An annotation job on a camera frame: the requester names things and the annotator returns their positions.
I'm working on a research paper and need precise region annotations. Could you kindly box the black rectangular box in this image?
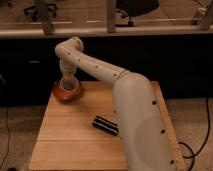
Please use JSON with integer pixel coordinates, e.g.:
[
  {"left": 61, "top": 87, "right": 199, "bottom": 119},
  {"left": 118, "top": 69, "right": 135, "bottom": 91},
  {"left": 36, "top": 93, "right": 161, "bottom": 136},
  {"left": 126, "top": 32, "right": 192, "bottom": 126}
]
[{"left": 92, "top": 116, "right": 119, "bottom": 136}]

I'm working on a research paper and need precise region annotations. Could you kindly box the black office chair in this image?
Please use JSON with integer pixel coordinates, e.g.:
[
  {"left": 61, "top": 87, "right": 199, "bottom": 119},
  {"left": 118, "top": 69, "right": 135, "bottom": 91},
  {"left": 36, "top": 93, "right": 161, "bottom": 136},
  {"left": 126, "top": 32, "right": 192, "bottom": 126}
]
[
  {"left": 23, "top": 0, "right": 58, "bottom": 21},
  {"left": 106, "top": 0, "right": 159, "bottom": 30}
]

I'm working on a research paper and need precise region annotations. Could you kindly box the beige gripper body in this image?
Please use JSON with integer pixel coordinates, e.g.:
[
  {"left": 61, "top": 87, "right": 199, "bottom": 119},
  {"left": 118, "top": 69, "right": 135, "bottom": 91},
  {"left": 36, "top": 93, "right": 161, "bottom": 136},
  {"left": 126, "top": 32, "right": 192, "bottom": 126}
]
[{"left": 60, "top": 61, "right": 77, "bottom": 83}]

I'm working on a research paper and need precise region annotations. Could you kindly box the black office chair right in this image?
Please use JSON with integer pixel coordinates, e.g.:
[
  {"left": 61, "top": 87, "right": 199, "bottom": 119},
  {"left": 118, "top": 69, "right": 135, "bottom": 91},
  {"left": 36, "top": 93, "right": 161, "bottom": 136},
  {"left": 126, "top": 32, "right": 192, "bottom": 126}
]
[{"left": 106, "top": 0, "right": 159, "bottom": 30}]

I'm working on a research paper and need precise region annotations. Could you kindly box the thin black cable left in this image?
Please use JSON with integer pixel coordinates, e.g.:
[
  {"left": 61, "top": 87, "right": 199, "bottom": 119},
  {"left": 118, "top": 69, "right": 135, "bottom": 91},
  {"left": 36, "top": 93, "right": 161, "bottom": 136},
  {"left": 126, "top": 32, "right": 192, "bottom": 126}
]
[{"left": 0, "top": 106, "right": 11, "bottom": 169}]

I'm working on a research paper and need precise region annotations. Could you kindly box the black office chair left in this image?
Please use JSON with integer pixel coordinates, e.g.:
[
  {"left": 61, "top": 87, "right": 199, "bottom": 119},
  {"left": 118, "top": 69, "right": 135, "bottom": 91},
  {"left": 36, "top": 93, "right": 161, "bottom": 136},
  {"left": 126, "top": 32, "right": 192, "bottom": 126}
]
[{"left": 23, "top": 0, "right": 58, "bottom": 21}]

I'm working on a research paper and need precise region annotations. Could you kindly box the wooden table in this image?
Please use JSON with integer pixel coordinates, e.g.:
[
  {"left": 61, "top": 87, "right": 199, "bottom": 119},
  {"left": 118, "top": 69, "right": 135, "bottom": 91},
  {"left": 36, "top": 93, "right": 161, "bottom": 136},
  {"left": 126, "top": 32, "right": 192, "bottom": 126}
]
[{"left": 30, "top": 81, "right": 186, "bottom": 171}]

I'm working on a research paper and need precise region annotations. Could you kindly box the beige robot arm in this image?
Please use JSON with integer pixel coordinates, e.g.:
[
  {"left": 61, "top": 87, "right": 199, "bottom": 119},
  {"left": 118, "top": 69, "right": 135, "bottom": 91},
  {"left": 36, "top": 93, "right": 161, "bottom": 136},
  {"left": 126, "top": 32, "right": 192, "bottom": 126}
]
[{"left": 53, "top": 37, "right": 177, "bottom": 171}]

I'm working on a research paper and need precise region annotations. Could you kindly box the orange ceramic bowl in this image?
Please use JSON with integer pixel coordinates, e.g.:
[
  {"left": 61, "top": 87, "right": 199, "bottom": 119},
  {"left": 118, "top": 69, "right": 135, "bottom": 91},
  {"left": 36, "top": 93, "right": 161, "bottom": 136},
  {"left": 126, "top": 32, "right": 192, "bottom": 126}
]
[{"left": 52, "top": 81, "right": 82, "bottom": 101}]

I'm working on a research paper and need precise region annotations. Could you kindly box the black cable on floor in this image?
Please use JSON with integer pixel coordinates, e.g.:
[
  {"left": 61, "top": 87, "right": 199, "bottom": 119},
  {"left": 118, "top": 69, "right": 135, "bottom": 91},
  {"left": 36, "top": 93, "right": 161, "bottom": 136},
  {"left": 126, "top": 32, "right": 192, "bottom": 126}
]
[{"left": 178, "top": 97, "right": 213, "bottom": 171}]

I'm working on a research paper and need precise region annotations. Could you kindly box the white ceramic cup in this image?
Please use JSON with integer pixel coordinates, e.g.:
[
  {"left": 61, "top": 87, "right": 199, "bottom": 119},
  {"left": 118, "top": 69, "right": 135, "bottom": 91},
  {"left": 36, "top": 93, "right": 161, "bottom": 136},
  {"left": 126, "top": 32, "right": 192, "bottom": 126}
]
[{"left": 60, "top": 78, "right": 79, "bottom": 91}]

